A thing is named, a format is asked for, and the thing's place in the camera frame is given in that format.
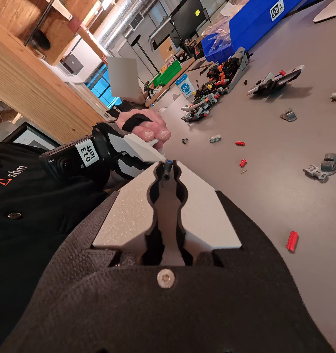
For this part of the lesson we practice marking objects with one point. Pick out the white stand base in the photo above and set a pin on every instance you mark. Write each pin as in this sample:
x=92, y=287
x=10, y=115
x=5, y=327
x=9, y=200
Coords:
x=330, y=9

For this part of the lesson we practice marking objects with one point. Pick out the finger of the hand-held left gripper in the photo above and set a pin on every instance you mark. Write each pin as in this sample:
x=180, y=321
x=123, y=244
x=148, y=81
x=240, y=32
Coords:
x=137, y=146
x=126, y=169

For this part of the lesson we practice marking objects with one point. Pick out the white blue gum packet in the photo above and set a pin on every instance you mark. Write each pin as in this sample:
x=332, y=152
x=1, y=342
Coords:
x=185, y=87

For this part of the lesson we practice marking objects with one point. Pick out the clear plastic bags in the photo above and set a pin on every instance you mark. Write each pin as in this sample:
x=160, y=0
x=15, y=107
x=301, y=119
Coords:
x=217, y=30

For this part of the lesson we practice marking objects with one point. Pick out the person's left hand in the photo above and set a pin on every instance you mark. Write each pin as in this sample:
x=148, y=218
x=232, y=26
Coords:
x=154, y=124

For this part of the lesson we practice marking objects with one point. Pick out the blue bin with square tag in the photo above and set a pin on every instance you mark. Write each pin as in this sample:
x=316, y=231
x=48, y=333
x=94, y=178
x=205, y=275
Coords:
x=256, y=24

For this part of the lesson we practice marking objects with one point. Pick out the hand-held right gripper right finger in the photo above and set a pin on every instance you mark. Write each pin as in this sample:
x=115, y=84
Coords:
x=209, y=217

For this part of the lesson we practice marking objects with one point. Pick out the grey axle connector lego assembly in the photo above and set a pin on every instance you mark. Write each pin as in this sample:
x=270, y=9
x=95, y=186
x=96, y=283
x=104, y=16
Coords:
x=167, y=168

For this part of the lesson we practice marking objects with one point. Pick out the dark grey lego wedge piece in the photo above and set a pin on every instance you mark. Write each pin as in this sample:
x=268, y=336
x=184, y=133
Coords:
x=288, y=116

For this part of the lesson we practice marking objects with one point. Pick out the silver ventilation duct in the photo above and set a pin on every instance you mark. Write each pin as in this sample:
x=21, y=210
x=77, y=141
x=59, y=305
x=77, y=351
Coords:
x=121, y=24

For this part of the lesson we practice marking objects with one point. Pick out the green storage bins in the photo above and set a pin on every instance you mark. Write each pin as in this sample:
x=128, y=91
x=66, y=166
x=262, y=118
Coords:
x=168, y=73

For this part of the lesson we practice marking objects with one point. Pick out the lego car chassis model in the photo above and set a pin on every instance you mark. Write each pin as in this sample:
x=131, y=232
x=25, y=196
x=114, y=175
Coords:
x=220, y=77

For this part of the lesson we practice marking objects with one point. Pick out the black grey lego wing assembly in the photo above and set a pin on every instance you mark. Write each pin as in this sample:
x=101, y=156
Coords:
x=278, y=80

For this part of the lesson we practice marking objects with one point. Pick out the black computer monitor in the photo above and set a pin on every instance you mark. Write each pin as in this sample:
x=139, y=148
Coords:
x=188, y=16

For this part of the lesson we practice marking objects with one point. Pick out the light grey lego beam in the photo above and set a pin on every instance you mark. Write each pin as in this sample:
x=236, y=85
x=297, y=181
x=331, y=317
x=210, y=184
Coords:
x=214, y=138

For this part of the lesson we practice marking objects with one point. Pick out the grey lego joint piece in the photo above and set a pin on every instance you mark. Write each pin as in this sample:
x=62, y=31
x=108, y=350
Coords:
x=327, y=165

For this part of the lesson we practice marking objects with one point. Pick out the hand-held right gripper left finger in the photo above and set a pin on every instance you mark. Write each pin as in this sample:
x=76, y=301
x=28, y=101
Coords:
x=124, y=217

